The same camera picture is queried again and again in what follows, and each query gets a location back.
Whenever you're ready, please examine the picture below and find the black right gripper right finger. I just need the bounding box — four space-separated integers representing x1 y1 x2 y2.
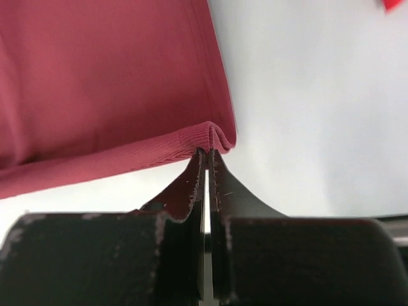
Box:
208 149 407 305

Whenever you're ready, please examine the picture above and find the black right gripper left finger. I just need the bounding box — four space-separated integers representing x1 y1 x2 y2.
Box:
1 149 206 305

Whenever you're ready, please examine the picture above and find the pink garment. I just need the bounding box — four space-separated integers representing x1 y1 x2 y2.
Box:
1 1 236 198

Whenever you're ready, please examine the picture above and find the red tank top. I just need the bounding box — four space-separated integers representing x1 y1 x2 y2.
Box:
380 0 404 13

